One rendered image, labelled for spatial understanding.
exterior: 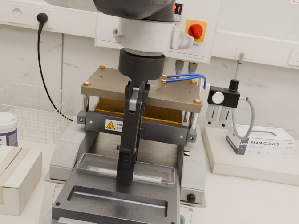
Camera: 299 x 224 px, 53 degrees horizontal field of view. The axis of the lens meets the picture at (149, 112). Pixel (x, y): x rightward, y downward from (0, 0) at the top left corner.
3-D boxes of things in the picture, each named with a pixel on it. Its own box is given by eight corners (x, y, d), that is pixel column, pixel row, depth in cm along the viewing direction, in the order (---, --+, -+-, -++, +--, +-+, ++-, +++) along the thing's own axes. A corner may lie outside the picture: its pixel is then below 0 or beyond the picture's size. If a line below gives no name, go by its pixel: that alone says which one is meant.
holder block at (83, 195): (81, 163, 63) (82, 153, 62) (175, 179, 63) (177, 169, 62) (51, 218, 48) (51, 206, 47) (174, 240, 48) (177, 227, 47)
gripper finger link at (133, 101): (146, 79, 50) (144, 78, 45) (141, 110, 51) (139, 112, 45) (131, 77, 50) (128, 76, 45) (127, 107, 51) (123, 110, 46)
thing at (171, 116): (108, 99, 85) (111, 67, 82) (184, 111, 85) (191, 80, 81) (92, 124, 70) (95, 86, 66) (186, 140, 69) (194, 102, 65)
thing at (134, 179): (75, 177, 56) (75, 167, 55) (83, 162, 61) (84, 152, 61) (172, 194, 56) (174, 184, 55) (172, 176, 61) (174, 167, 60)
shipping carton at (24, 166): (4, 169, 93) (2, 143, 89) (45, 175, 93) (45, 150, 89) (-33, 210, 76) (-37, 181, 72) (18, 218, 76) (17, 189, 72)
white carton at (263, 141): (225, 138, 124) (229, 122, 121) (276, 142, 128) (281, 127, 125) (236, 154, 113) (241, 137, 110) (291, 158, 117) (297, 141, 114)
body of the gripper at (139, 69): (124, 43, 53) (119, 92, 57) (115, 52, 45) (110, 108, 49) (166, 50, 53) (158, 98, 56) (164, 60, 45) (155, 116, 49)
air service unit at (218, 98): (191, 118, 93) (200, 72, 87) (237, 126, 93) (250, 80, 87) (191, 125, 88) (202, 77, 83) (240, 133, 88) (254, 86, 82)
